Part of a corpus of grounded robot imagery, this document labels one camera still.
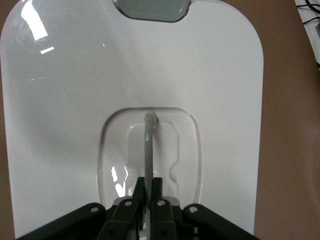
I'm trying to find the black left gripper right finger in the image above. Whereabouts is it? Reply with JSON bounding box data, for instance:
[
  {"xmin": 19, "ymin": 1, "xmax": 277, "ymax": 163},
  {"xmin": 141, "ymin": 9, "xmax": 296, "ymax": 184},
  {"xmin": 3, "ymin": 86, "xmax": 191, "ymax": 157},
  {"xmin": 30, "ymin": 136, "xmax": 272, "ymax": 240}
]
[{"xmin": 151, "ymin": 177, "xmax": 258, "ymax": 240}]

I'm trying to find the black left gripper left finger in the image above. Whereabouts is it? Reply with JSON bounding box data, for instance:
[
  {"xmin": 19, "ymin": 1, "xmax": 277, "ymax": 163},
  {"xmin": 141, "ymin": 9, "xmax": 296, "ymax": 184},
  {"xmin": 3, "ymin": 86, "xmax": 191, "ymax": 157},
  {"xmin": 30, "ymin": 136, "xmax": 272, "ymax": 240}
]
[{"xmin": 14, "ymin": 176, "xmax": 147, "ymax": 240}]

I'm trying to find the grey lid handle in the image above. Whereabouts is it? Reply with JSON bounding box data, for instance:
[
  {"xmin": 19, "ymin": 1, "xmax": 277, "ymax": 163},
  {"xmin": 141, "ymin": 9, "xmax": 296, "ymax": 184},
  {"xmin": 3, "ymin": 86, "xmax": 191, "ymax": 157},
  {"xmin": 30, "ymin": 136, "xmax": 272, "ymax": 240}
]
[{"xmin": 143, "ymin": 111, "xmax": 159, "ymax": 240}]

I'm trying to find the white plastic box lid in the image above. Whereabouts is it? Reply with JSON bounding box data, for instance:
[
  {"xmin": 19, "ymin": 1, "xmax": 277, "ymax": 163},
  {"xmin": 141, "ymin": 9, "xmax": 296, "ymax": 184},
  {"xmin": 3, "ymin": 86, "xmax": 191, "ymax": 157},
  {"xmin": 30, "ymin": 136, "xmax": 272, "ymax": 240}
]
[{"xmin": 0, "ymin": 0, "xmax": 265, "ymax": 240}]

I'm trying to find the grey lid latch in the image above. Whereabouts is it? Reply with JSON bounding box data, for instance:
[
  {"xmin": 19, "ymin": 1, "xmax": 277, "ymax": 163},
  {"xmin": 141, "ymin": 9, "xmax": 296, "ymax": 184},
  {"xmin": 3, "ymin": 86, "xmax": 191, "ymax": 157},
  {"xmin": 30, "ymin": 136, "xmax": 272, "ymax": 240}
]
[{"xmin": 112, "ymin": 0, "xmax": 192, "ymax": 23}]

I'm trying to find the black base power cable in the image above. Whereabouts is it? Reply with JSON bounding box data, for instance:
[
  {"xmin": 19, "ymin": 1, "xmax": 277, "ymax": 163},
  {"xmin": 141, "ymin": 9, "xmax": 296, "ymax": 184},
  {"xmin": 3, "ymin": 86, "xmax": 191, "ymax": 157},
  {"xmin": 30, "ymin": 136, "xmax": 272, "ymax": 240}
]
[{"xmin": 301, "ymin": 0, "xmax": 320, "ymax": 27}]

